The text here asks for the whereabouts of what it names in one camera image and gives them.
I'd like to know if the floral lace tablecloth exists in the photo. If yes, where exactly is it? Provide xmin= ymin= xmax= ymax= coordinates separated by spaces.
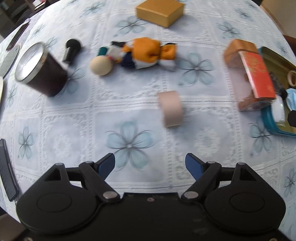
xmin=0 ymin=0 xmax=296 ymax=234

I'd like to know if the dark cloth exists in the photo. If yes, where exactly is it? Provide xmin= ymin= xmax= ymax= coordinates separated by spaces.
xmin=268 ymin=72 xmax=288 ymax=98

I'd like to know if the small beige tape roll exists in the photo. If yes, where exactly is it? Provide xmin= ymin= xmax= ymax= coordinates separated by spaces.
xmin=287 ymin=71 xmax=296 ymax=87

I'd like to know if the small black knob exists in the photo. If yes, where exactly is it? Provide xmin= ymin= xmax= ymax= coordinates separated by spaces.
xmin=62 ymin=38 xmax=82 ymax=65

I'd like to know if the dark canister with silver lid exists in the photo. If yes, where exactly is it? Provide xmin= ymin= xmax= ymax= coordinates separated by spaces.
xmin=14 ymin=42 xmax=68 ymax=98

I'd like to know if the black smartphone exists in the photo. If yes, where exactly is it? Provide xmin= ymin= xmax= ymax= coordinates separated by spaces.
xmin=0 ymin=138 xmax=20 ymax=202

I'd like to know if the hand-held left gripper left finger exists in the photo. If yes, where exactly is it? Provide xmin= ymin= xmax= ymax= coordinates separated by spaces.
xmin=39 ymin=153 xmax=121 ymax=203

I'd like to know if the cloth doll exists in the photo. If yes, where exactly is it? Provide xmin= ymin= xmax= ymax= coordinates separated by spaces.
xmin=90 ymin=37 xmax=178 ymax=76

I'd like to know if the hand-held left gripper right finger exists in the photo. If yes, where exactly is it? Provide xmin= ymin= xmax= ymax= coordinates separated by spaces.
xmin=181 ymin=153 xmax=259 ymax=202

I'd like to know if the red-topped clear box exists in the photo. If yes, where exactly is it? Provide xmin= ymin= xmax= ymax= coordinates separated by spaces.
xmin=223 ymin=39 xmax=277 ymax=112

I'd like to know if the white perforated disc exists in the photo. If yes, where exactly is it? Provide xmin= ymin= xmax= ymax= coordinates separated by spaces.
xmin=0 ymin=44 xmax=21 ymax=78

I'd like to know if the dark smartphone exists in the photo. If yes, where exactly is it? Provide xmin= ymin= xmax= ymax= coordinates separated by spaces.
xmin=6 ymin=20 xmax=30 ymax=51

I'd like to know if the teal tray with items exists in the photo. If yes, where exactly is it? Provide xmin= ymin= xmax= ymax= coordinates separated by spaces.
xmin=258 ymin=46 xmax=296 ymax=136

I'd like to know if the gold cardboard box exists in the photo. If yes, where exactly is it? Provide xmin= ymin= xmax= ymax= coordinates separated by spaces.
xmin=135 ymin=0 xmax=185 ymax=29

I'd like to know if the white packet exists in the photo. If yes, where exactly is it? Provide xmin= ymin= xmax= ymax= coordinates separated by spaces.
xmin=272 ymin=96 xmax=287 ymax=122

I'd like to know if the blue face mask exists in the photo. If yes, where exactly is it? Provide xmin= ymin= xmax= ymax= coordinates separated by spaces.
xmin=285 ymin=88 xmax=296 ymax=112

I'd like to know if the wide beige tape roll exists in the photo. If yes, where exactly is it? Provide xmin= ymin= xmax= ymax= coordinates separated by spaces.
xmin=157 ymin=91 xmax=184 ymax=128

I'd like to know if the brown leather chair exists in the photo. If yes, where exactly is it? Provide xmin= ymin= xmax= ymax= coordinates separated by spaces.
xmin=283 ymin=34 xmax=296 ymax=47

